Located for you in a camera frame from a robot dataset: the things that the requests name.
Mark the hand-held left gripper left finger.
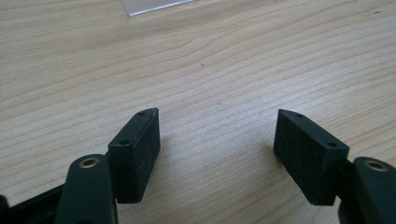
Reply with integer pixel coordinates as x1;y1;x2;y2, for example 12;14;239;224
54;107;162;224

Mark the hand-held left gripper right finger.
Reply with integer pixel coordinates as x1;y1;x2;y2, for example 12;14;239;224
273;108;396;224

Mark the clear plastic sheet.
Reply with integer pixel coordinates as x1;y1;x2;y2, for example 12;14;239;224
120;0;194;17

